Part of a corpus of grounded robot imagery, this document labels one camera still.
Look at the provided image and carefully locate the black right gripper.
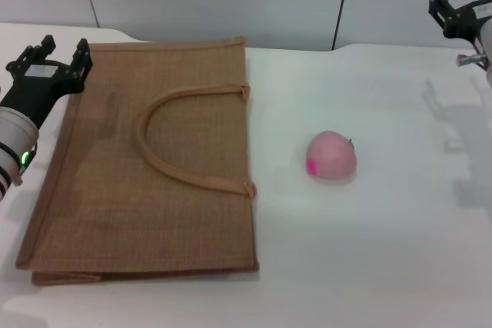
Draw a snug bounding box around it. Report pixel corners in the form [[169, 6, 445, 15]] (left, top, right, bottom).
[[428, 0, 492, 41]]

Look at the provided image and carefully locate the pink peach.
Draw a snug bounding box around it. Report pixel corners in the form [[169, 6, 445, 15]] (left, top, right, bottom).
[[306, 130, 358, 180]]

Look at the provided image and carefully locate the brown woven handbag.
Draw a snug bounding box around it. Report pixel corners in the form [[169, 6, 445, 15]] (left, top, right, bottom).
[[15, 35, 261, 287]]

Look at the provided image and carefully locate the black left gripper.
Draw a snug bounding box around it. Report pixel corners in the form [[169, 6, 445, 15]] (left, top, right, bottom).
[[0, 35, 95, 130]]

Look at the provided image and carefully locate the right arm cable with plug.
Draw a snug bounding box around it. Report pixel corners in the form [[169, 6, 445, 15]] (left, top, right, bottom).
[[456, 39, 489, 72]]

